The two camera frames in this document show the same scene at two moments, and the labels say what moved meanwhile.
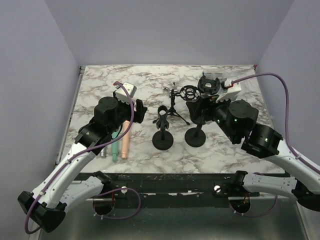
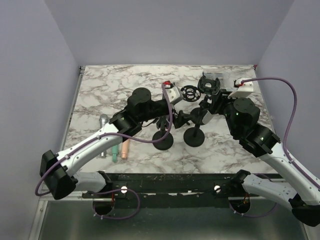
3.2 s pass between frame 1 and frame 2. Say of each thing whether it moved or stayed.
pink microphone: stayed
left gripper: moved
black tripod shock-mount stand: stayed
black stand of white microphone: stayed
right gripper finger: moved
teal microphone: stayed
